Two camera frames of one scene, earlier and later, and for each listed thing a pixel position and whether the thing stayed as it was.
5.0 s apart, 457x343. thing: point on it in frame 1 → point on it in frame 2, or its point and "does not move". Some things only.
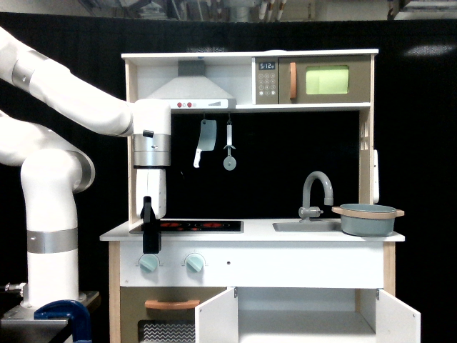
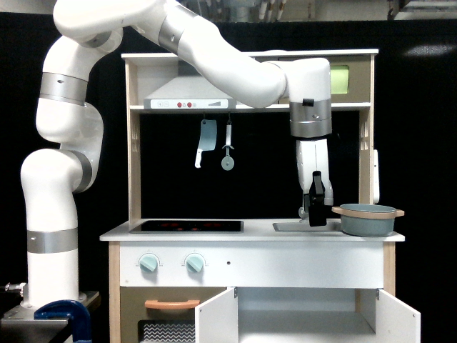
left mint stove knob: (149, 264) does not move
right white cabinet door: (396, 321) does not move
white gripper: (151, 182) → (312, 156)
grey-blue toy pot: (367, 220) does not move
